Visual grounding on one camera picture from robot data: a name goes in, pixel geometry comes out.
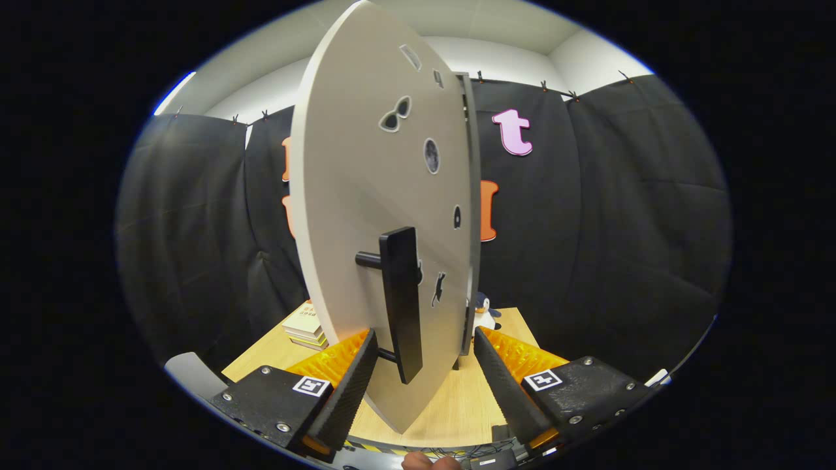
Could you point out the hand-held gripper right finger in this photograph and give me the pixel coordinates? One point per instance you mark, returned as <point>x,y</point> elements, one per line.
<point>503,385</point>

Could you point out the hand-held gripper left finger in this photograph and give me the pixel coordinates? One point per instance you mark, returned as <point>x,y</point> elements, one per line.
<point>349,391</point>

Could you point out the dark grey shoe cabinet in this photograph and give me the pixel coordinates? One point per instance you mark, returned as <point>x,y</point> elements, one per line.
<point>475,196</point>

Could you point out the beige shoe cabinet door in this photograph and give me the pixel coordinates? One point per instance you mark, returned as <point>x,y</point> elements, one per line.
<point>346,196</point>

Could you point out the penguin plush toy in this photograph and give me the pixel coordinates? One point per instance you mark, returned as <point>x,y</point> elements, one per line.
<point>483,320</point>

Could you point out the stack of books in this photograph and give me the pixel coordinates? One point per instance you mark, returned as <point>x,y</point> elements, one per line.
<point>304,323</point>

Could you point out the black backdrop cloth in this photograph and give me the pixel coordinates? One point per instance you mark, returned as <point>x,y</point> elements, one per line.
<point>601,248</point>

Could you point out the row of black cloth clips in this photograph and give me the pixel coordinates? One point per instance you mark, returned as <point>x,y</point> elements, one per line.
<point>480,77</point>

